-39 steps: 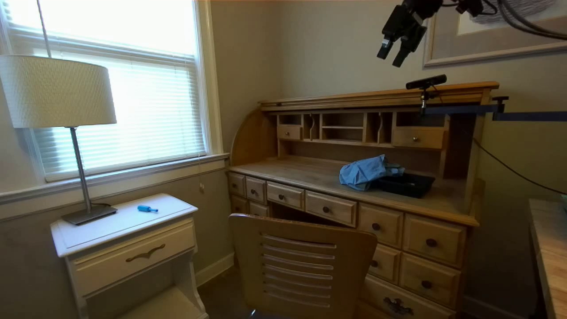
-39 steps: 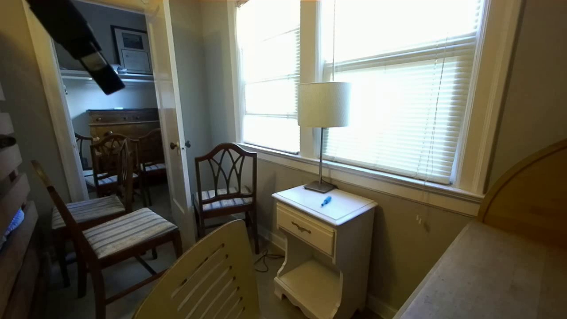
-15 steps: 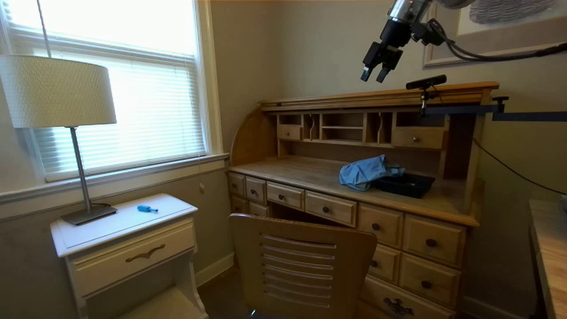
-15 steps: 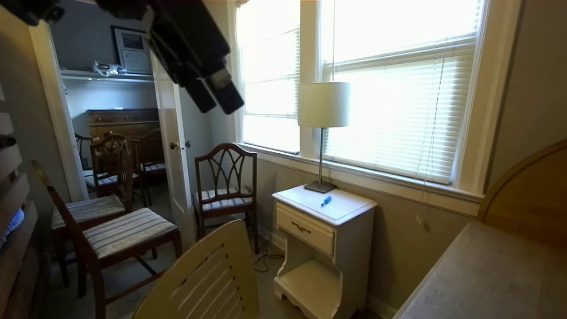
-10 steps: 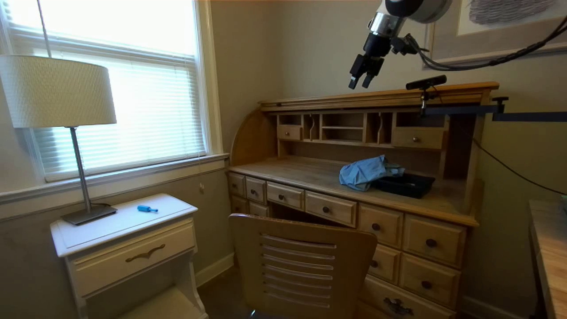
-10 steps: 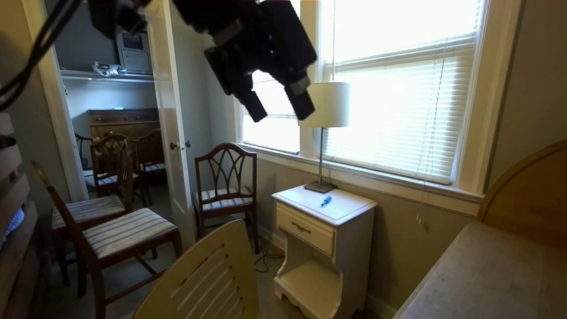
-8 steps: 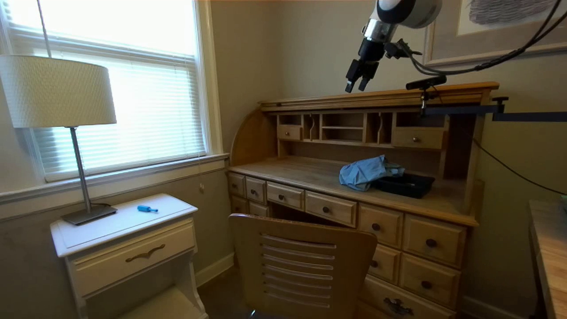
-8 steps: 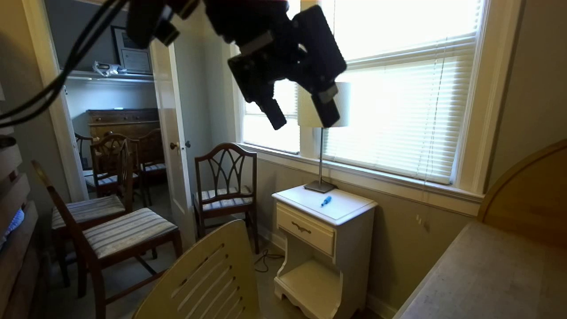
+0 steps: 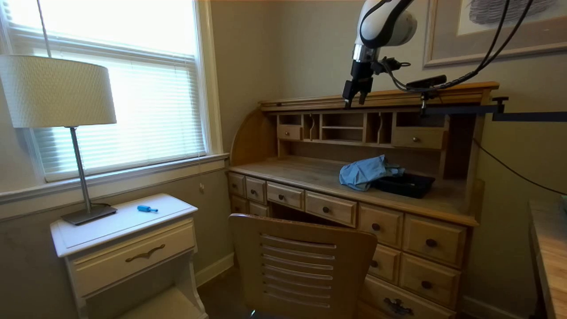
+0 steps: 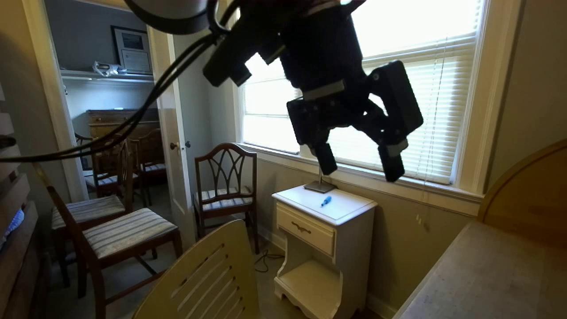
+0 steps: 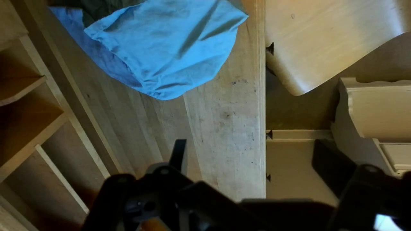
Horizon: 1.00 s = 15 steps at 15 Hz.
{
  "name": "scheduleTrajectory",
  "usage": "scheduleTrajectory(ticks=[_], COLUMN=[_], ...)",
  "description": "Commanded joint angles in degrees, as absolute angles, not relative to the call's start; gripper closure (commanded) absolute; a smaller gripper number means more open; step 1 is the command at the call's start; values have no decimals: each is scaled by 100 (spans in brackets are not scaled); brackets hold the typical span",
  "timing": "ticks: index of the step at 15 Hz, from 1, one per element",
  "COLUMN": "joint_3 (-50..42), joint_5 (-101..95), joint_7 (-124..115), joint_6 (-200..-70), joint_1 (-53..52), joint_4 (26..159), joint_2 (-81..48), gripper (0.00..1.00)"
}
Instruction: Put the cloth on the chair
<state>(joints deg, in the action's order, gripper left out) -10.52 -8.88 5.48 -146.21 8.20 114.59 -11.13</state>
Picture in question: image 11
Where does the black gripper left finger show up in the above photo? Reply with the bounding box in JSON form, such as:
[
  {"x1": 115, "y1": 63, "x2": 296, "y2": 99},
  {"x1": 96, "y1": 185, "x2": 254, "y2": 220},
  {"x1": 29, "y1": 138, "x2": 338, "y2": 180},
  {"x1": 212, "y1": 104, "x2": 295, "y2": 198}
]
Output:
[{"x1": 81, "y1": 139, "x2": 194, "y2": 231}]

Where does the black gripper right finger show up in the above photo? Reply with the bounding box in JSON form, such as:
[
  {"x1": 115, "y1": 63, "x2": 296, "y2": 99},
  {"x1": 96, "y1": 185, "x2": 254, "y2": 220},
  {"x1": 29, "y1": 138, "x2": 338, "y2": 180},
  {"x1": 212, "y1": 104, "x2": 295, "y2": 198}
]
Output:
[{"x1": 311, "y1": 139, "x2": 411, "y2": 231}]

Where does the blue cloth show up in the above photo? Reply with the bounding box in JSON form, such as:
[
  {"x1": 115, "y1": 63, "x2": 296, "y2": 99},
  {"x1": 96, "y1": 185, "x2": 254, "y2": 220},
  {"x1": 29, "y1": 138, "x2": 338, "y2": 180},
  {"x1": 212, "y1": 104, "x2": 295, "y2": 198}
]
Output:
[{"x1": 48, "y1": 0, "x2": 250, "y2": 103}]

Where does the light wooden slatted chair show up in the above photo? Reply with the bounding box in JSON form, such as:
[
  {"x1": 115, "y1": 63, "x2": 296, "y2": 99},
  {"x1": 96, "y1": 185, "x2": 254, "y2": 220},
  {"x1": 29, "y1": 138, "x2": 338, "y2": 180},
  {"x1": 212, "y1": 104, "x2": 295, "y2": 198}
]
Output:
[{"x1": 265, "y1": 0, "x2": 411, "y2": 98}]

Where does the white nightstand with drawer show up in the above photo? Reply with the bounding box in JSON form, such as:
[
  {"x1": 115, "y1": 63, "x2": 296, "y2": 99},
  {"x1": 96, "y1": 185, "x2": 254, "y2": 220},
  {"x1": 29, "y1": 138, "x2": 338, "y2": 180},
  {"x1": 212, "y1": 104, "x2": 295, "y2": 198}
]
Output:
[{"x1": 331, "y1": 76, "x2": 411, "y2": 177}]

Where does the bed with beige cover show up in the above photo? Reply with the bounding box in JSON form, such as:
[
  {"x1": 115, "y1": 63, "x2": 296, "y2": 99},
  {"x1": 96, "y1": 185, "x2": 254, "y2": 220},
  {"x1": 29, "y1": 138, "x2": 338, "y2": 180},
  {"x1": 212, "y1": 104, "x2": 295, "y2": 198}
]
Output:
[{"x1": 0, "y1": 0, "x2": 275, "y2": 231}]

